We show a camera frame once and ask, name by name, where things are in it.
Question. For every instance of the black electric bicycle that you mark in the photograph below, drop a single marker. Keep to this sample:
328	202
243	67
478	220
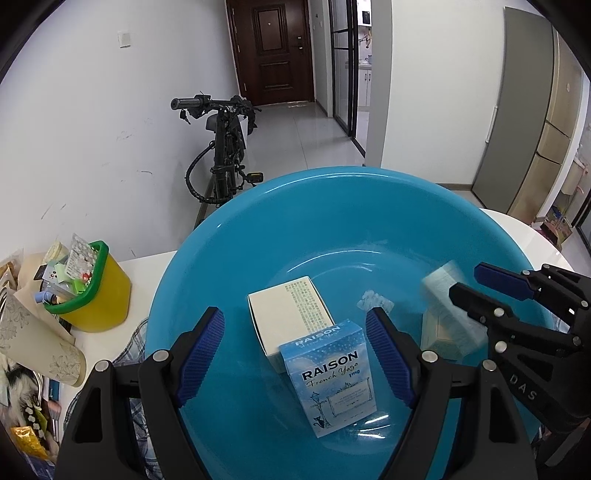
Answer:
226	147

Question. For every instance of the clear plastic wrapper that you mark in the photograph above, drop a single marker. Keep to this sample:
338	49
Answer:
375	302

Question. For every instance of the blue plastic basin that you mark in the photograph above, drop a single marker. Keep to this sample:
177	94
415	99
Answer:
323	221

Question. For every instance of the blue plaid cloth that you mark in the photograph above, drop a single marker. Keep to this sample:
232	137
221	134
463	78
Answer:
136	339

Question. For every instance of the blister pill pack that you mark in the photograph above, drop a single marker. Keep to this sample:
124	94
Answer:
81	258

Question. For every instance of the pale green box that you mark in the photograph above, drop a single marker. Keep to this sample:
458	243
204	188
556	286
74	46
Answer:
443	332

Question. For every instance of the gold foil packet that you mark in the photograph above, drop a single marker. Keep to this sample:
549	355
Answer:
27	443

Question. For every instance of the cardboard boxes on floor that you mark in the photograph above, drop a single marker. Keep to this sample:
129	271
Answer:
554	228

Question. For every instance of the white light switch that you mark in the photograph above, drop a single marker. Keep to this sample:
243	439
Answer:
124	38

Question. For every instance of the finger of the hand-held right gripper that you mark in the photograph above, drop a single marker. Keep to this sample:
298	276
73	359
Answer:
475	304
501	279

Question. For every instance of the light blue printed box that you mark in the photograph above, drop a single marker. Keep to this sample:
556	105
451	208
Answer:
332	383

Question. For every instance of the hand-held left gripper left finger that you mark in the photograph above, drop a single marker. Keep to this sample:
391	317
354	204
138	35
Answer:
198	357

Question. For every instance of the black white furry toy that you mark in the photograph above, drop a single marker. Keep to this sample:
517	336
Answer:
18	390

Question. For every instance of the cream cardboard box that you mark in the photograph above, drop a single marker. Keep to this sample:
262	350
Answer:
277	318

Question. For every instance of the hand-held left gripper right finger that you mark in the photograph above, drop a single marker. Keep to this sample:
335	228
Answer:
391	357

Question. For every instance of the yellow bin with green rim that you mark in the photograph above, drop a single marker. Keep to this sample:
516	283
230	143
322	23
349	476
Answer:
101	300

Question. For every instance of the black framed glass door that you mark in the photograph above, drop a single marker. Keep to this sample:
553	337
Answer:
344	69

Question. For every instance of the dark brown entrance door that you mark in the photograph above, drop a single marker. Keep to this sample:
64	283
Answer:
272	50

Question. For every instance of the grey beige cabinet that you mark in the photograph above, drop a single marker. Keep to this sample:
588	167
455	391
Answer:
521	115

